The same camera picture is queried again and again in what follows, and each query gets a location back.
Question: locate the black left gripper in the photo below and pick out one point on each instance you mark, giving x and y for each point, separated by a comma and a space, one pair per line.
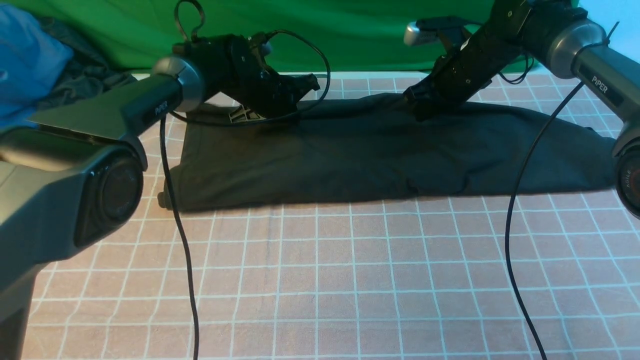
207, 66

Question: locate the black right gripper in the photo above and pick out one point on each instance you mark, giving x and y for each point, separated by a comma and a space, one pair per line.
467, 68

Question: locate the dark gray long-sleeve shirt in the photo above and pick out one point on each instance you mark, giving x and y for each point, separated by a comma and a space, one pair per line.
352, 150

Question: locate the gray right robot arm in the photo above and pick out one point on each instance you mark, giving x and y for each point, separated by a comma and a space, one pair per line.
565, 41

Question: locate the gray left robot arm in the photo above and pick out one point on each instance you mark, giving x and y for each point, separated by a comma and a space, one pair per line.
75, 174

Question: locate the green backdrop cloth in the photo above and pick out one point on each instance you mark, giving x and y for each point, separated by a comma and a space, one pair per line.
355, 35

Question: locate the dark gray crumpled garment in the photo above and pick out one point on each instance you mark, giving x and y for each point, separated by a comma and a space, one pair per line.
87, 75

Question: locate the blue crumpled garment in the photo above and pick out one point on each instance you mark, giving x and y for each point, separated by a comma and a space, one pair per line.
31, 61

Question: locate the pink checkered tablecloth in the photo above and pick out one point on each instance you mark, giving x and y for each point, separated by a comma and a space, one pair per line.
421, 279

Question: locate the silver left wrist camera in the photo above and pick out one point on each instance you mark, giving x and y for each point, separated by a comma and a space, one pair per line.
261, 43

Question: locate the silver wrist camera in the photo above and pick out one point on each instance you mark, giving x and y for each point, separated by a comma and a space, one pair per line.
261, 43
448, 30

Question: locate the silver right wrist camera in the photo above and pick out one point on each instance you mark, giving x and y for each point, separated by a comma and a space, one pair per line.
448, 30

